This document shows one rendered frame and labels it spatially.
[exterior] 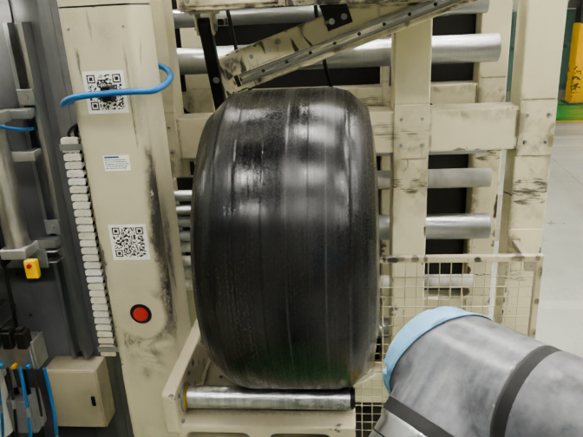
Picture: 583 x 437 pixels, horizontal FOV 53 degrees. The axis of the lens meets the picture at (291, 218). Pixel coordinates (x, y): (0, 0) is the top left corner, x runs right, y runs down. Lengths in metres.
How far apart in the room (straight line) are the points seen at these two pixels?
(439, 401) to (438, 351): 0.05
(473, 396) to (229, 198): 0.52
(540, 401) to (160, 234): 0.81
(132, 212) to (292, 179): 0.37
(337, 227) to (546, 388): 0.46
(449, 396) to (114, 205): 0.78
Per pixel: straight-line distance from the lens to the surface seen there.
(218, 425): 1.23
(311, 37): 1.42
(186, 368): 1.26
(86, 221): 1.21
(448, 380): 0.56
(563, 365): 0.54
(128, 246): 1.18
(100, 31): 1.10
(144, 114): 1.10
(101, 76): 1.11
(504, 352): 0.55
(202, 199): 0.95
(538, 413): 0.52
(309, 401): 1.19
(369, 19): 1.42
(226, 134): 0.98
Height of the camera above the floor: 1.64
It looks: 20 degrees down
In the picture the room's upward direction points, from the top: 3 degrees counter-clockwise
